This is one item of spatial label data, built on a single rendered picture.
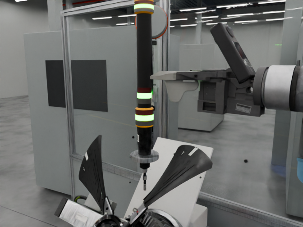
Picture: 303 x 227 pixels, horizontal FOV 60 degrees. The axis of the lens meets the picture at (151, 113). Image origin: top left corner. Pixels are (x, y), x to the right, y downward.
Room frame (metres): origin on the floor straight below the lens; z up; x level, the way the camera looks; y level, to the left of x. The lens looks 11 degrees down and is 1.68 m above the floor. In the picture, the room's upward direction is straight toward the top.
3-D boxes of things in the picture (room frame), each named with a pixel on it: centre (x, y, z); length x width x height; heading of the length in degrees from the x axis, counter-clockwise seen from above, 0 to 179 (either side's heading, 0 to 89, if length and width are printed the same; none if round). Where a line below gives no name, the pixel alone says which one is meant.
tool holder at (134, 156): (0.63, 0.02, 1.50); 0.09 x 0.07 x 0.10; 179
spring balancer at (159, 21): (1.34, 0.00, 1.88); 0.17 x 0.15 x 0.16; 54
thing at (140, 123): (0.62, 0.02, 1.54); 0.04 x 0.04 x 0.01
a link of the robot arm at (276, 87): (0.45, -0.22, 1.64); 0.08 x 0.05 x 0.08; 144
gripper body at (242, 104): (0.49, -0.15, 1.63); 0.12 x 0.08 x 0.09; 54
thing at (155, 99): (1.24, 0.00, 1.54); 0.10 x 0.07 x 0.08; 179
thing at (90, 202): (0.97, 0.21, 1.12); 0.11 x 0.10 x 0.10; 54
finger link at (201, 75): (0.50, -0.09, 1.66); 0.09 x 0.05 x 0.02; 90
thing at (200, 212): (1.20, -0.17, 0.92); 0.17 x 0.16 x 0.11; 144
